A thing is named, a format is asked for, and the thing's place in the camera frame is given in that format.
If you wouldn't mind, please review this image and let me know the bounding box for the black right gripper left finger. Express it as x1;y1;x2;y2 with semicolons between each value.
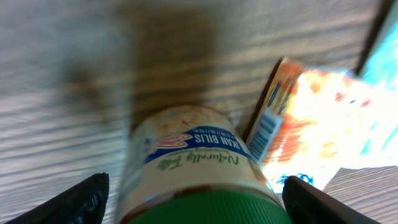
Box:
6;172;109;224

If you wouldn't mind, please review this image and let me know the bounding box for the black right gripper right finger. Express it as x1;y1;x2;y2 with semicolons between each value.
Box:
282;175;379;224

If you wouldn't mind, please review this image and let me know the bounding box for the orange snack packet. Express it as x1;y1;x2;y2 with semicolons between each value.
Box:
246;58;397;193

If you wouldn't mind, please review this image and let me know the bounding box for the green lid seasoning jar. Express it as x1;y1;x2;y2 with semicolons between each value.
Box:
115;105;290;223

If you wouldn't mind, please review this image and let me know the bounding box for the teal tissue packet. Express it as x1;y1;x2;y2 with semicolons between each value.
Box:
360;0;397;91

